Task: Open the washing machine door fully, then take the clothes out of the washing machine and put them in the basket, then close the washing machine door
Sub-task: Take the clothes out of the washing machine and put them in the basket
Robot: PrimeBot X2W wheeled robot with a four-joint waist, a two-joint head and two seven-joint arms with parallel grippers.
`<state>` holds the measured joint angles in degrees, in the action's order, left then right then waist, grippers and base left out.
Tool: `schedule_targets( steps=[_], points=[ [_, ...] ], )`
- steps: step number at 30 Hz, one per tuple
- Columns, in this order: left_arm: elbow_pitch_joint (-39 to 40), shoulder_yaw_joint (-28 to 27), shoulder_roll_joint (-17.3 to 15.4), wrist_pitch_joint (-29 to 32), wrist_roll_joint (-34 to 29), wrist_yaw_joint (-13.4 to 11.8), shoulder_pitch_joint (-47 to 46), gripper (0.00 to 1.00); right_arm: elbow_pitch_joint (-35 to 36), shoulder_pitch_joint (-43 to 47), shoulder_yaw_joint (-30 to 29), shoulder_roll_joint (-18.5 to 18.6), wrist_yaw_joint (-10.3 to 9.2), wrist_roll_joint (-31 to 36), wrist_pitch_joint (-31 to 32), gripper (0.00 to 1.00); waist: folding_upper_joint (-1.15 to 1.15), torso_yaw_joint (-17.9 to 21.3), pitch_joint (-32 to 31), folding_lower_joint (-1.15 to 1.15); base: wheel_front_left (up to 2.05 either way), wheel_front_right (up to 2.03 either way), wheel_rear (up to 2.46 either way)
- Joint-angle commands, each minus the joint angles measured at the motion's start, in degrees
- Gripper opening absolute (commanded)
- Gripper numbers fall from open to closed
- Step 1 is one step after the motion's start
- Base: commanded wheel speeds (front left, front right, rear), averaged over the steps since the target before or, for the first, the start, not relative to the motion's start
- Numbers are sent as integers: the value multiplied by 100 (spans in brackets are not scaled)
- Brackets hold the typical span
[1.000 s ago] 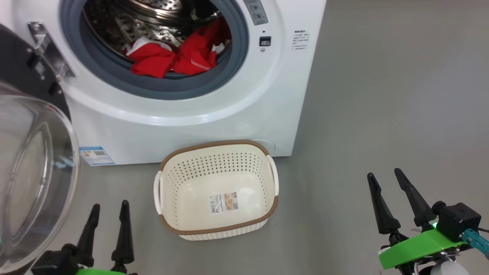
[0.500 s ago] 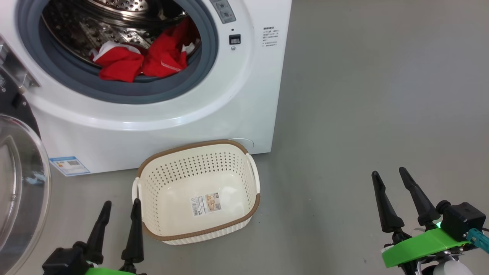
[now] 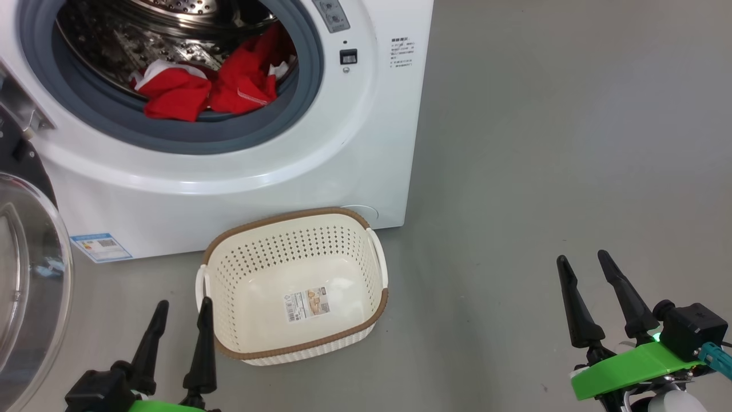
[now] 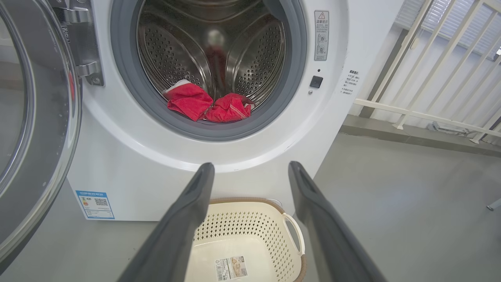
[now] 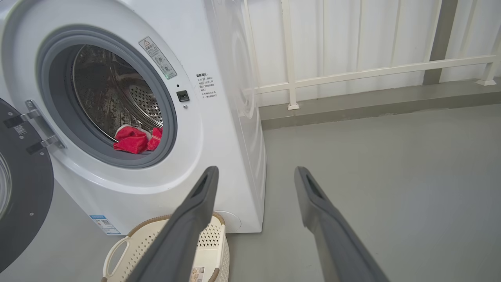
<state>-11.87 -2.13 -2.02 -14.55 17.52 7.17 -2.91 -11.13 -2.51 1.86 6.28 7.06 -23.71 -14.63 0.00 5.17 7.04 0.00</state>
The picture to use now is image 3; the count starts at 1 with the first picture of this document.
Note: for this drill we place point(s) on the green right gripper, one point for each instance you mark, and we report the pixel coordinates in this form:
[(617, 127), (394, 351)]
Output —
[(629, 372)]

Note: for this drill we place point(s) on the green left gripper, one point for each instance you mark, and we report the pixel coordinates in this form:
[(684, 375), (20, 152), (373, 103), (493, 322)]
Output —
[(166, 407)]

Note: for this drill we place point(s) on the black round glass washer door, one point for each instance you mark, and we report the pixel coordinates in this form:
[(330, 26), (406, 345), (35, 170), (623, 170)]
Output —
[(34, 286)]

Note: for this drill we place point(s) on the cream perforated laundry basket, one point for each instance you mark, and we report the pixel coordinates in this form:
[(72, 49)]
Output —
[(257, 320)]

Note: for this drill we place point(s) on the white barcode basket label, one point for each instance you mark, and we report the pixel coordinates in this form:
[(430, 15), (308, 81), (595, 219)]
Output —
[(307, 304)]

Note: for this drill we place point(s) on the white front-load washing machine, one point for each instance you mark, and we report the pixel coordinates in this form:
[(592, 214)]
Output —
[(343, 171)]

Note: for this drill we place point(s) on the blue energy label sticker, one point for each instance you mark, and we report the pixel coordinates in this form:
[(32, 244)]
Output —
[(102, 247)]

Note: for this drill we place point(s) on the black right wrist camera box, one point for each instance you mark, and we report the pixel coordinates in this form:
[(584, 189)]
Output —
[(695, 329)]

